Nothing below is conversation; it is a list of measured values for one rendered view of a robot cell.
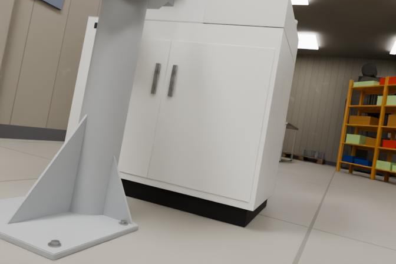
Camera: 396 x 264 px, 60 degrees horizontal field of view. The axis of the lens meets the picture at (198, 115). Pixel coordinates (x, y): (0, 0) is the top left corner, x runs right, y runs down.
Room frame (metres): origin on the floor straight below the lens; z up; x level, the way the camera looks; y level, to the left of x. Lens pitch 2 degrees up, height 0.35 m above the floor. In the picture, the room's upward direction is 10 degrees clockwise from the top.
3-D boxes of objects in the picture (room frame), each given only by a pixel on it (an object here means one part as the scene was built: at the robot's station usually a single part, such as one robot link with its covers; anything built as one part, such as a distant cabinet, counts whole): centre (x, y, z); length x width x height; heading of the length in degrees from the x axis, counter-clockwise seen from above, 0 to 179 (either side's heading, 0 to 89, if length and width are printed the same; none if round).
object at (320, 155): (10.60, -3.43, 0.18); 1.26 x 0.87 x 0.35; 67
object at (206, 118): (1.81, 0.07, 0.41); 0.96 x 0.64 x 0.82; 70
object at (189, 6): (1.61, 0.29, 0.89); 0.55 x 0.09 x 0.14; 70
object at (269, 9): (1.71, -0.22, 0.89); 0.62 x 0.35 x 0.14; 160
